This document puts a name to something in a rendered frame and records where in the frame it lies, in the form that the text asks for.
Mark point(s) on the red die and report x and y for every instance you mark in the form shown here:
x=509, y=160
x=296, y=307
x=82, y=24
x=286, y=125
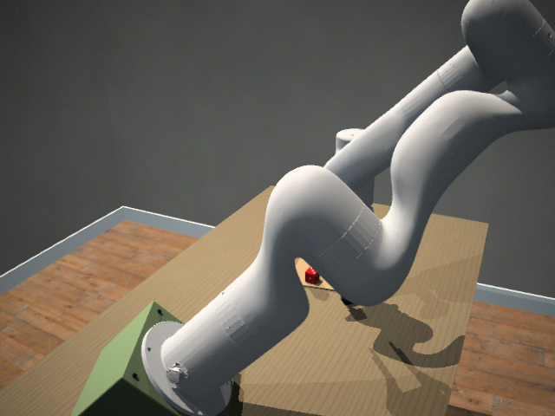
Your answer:
x=311, y=276

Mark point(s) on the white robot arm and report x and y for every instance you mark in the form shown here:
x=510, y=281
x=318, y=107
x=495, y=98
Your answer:
x=313, y=215

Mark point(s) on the tan flat mat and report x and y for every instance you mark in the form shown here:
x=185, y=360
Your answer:
x=301, y=267

